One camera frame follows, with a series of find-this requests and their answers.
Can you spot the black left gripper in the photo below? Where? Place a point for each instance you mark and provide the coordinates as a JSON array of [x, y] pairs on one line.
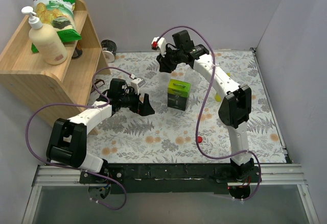
[[140, 104]]

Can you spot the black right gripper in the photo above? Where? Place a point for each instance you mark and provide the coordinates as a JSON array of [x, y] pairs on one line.
[[168, 59]]

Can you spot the clear plastic bottle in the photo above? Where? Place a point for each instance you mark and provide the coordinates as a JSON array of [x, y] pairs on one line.
[[163, 80], [192, 77]]

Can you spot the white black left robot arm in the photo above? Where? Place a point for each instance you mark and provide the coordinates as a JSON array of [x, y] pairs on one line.
[[68, 140]]

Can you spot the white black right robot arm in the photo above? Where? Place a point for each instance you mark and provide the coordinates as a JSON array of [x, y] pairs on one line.
[[235, 107]]

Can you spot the yellow bottle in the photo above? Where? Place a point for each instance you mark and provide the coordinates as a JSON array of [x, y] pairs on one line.
[[217, 96]]

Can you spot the cream lotion pump bottle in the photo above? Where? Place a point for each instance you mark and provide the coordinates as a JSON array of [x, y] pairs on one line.
[[45, 39]]

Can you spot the green Gillette razor box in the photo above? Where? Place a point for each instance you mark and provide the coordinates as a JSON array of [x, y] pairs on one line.
[[178, 94]]

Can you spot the black tape roll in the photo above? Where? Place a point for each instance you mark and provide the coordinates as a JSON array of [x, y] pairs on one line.
[[109, 48]]

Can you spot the wooden shelf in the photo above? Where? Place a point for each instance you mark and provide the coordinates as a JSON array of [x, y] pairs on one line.
[[37, 83]]

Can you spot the cassava chips bag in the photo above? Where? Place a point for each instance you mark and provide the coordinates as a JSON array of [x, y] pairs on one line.
[[60, 15]]

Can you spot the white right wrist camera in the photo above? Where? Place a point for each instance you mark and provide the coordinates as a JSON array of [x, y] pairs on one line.
[[159, 44]]

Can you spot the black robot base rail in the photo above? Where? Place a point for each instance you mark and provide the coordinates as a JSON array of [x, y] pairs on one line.
[[168, 177]]

